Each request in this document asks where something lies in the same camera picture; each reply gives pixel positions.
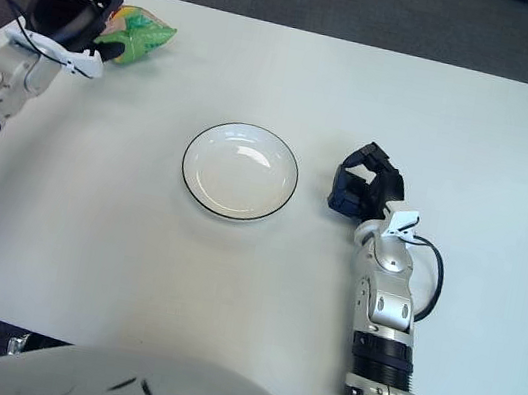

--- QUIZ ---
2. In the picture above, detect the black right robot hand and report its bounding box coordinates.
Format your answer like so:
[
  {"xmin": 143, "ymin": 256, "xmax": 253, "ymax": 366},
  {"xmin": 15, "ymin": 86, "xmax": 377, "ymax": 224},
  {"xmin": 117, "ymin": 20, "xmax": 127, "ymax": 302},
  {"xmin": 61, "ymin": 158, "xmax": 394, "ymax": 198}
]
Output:
[{"xmin": 324, "ymin": 136, "xmax": 414, "ymax": 227}]

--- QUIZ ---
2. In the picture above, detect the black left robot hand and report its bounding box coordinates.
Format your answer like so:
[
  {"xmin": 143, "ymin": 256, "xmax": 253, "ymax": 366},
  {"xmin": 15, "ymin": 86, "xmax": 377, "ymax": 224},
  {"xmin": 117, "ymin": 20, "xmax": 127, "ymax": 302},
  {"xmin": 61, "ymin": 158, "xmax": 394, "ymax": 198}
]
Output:
[{"xmin": 18, "ymin": 0, "xmax": 136, "ymax": 67}]

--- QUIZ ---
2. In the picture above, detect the green potato chips bag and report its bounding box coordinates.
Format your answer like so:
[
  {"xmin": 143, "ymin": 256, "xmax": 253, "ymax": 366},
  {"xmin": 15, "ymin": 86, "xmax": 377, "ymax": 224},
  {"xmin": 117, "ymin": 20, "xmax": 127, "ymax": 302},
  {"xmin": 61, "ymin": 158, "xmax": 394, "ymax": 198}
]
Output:
[{"xmin": 88, "ymin": 0, "xmax": 182, "ymax": 75}]

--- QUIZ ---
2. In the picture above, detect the white plate black rim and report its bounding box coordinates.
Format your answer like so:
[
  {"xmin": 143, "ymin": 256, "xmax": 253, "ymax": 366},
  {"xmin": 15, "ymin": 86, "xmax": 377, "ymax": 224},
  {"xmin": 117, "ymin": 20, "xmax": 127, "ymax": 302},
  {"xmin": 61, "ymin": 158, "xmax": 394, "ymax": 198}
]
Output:
[{"xmin": 174, "ymin": 114, "xmax": 307, "ymax": 231}]

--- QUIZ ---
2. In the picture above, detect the metal table foot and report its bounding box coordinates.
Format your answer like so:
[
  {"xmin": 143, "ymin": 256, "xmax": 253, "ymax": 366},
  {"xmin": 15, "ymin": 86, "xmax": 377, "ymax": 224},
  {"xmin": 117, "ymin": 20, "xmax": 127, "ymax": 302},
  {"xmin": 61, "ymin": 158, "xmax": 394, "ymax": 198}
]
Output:
[{"xmin": 6, "ymin": 329, "xmax": 32, "ymax": 358}]

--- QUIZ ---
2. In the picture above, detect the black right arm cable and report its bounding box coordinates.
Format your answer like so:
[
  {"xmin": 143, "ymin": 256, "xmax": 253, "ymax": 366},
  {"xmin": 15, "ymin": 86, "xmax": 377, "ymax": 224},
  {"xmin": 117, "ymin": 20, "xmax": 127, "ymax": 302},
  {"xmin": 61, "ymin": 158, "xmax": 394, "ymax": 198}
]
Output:
[{"xmin": 395, "ymin": 234, "xmax": 451, "ymax": 325}]

